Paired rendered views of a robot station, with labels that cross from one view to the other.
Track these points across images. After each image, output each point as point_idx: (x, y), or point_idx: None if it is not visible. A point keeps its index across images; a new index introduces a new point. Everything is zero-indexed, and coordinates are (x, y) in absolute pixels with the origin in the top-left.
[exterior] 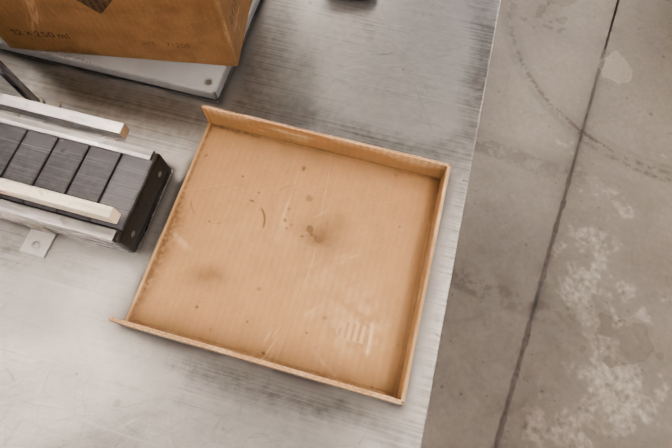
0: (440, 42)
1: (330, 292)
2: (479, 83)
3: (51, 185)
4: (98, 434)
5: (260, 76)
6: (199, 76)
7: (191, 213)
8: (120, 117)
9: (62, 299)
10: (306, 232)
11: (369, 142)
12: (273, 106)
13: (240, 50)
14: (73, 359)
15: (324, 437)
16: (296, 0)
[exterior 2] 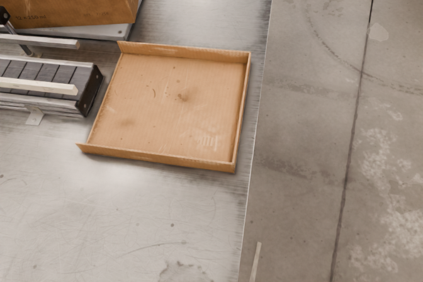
0: (243, 0)
1: (192, 124)
2: (266, 17)
3: None
4: (73, 204)
5: (147, 28)
6: (114, 29)
7: (115, 95)
8: (74, 56)
9: (49, 144)
10: (177, 97)
11: None
12: (155, 41)
13: (135, 14)
14: (57, 171)
15: (194, 193)
16: None
